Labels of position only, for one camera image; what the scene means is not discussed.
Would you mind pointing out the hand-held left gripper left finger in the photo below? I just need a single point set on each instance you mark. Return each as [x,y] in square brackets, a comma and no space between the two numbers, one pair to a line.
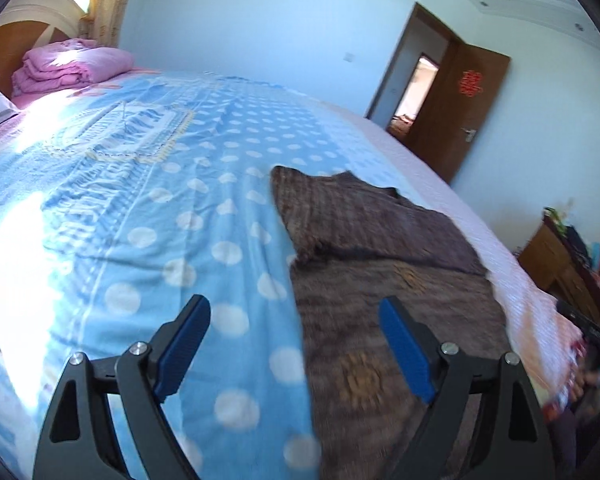
[180,350]

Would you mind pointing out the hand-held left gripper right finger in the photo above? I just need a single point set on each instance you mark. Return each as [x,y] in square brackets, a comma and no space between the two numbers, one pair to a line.
[405,345]

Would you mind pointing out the brown knit sweater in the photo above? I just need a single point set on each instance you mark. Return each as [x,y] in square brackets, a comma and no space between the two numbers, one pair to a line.
[370,240]

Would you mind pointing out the colourful clutter pile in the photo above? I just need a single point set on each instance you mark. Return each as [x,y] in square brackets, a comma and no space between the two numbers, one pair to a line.
[585,250]

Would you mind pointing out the wooden drawer cabinet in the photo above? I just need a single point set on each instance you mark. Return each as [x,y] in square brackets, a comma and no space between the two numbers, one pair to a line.
[550,260]

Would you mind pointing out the blue polka dot bedsheet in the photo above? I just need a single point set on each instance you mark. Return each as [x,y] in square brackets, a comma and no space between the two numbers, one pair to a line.
[130,185]

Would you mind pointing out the brown wooden door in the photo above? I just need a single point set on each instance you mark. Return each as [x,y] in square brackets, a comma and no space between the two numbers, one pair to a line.
[460,125]

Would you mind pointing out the red paper door decoration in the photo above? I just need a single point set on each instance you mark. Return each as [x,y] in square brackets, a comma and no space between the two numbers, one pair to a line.
[469,82]

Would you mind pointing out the pink folded quilt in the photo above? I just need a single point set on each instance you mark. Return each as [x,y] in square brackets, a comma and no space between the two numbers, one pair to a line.
[75,67]

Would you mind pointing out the wooden bed headboard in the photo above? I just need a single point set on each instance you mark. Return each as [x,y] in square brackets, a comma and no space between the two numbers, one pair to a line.
[5,45]

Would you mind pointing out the yellow patterned curtain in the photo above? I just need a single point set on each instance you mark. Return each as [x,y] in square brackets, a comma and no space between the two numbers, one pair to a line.
[107,5]

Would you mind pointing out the white wall switch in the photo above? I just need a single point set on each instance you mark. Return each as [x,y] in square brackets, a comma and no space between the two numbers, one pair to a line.
[349,57]

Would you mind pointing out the brown wooden door frame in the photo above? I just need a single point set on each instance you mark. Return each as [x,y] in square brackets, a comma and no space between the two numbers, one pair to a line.
[405,50]

